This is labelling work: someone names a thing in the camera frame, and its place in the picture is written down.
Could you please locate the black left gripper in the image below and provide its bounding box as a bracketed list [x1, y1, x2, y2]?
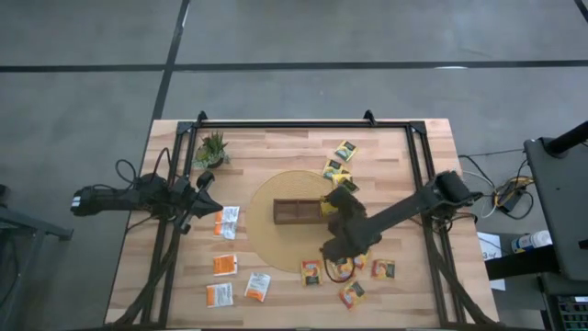
[169, 177, 225, 236]

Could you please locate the black slanted bar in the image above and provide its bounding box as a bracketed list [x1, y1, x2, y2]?
[484, 245, 560, 281]

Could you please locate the black aluminium rig frame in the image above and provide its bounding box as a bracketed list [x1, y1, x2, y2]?
[107, 108, 502, 331]

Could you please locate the white paper sheet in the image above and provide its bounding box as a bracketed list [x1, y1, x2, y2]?
[476, 231, 507, 292]

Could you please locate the black pole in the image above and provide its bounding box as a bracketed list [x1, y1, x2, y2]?
[544, 120, 588, 157]

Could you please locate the white plastic bottle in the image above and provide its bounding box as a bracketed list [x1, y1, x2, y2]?
[510, 229, 554, 255]

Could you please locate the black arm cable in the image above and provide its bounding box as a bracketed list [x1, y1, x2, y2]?
[322, 256, 356, 285]
[114, 146, 172, 188]

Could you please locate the round woven beige placemat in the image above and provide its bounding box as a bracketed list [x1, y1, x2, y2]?
[245, 169, 350, 273]

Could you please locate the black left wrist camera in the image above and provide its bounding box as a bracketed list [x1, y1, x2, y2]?
[196, 170, 217, 191]

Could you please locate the grey metal stand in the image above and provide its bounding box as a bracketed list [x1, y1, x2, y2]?
[0, 183, 74, 331]

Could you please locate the dark wooden tea box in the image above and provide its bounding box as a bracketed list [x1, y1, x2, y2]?
[273, 198, 330, 226]

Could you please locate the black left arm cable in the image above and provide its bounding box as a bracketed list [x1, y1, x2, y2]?
[114, 146, 172, 188]

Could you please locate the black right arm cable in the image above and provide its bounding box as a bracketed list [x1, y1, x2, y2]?
[322, 256, 356, 285]

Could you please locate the grey equipment cart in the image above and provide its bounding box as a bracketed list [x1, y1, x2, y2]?
[523, 136, 588, 282]

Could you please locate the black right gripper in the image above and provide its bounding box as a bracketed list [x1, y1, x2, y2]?
[320, 201, 382, 260]

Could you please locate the potted green succulent plant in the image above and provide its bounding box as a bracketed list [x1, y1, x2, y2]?
[191, 131, 231, 169]

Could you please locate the orange and white tea packet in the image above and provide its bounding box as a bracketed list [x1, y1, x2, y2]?
[212, 222, 239, 241]
[205, 281, 235, 309]
[214, 205, 242, 225]
[212, 253, 239, 278]
[243, 271, 273, 303]

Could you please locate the keyboard with coloured keys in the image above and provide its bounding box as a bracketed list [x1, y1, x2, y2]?
[553, 293, 588, 331]

